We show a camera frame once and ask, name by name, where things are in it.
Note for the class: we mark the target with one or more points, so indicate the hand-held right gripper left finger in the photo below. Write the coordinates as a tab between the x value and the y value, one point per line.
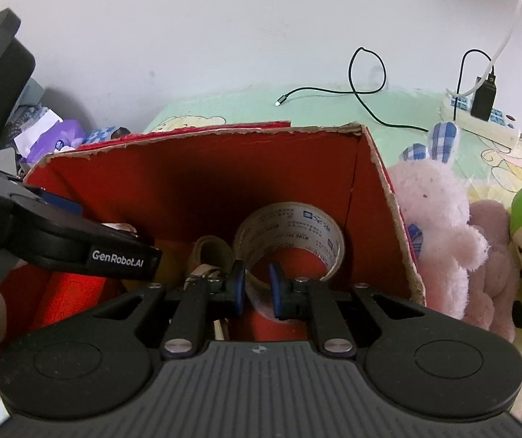
237	287

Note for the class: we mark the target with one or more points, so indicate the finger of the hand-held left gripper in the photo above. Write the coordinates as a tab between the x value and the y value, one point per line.
62	204

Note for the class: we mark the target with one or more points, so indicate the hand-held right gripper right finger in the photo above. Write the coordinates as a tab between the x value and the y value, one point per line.
277	292

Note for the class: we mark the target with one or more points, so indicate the clear printed tape roll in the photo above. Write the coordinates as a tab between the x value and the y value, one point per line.
288	223

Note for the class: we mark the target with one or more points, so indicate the red cardboard box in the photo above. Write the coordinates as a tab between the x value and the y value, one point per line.
242	173

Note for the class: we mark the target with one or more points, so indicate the purple tissue pack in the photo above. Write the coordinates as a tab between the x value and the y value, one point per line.
58	139

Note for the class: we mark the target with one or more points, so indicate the blue checked cloth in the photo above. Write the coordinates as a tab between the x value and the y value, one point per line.
101	134

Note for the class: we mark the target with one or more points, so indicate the pink plush rabbit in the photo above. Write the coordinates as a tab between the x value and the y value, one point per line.
430	219

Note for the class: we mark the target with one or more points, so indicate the green cartoon bed sheet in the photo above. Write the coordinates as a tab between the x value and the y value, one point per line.
315	109

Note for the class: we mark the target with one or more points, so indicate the mauve plush toy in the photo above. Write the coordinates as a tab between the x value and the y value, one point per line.
493	260

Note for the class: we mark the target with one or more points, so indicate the white power strip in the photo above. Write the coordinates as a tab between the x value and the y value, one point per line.
493	125

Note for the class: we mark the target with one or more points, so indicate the black charger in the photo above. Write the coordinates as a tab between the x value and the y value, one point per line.
484	98

